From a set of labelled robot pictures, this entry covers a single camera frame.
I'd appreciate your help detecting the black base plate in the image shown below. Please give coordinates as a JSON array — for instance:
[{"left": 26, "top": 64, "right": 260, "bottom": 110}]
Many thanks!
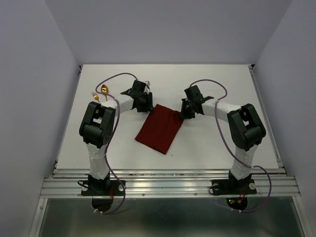
[
  {"left": 79, "top": 180, "right": 124, "bottom": 197},
  {"left": 211, "top": 179, "right": 257, "bottom": 196}
]

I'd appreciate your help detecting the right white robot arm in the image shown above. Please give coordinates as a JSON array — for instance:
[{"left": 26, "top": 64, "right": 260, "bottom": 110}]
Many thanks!
[{"left": 180, "top": 85, "right": 266, "bottom": 195}]

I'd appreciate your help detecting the aluminium mounting rail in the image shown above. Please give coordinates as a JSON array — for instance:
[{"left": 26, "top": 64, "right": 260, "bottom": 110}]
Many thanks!
[{"left": 40, "top": 167, "right": 301, "bottom": 198}]

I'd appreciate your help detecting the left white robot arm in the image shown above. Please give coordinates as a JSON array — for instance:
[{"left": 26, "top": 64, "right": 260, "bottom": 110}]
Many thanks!
[{"left": 78, "top": 80, "right": 154, "bottom": 196}]

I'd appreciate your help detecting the gold spoon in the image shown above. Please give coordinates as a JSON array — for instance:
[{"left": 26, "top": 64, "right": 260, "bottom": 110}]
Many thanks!
[{"left": 101, "top": 84, "right": 109, "bottom": 101}]

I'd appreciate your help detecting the right aluminium table edge rail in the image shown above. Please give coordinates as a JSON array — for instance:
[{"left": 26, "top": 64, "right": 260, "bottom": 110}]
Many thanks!
[{"left": 248, "top": 65, "right": 287, "bottom": 175}]

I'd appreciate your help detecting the gold fork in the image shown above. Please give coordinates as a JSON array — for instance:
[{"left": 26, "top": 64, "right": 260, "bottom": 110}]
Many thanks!
[{"left": 91, "top": 91, "right": 100, "bottom": 103}]

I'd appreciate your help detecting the dark red cloth napkin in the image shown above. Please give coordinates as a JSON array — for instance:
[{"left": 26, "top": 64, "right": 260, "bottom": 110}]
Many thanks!
[{"left": 135, "top": 104, "right": 183, "bottom": 155}]

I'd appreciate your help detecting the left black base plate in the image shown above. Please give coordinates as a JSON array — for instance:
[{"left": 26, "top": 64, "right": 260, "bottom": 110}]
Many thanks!
[{"left": 79, "top": 180, "right": 124, "bottom": 197}]

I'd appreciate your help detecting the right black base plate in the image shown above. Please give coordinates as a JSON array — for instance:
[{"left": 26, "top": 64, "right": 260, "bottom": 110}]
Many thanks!
[{"left": 211, "top": 179, "right": 257, "bottom": 196}]

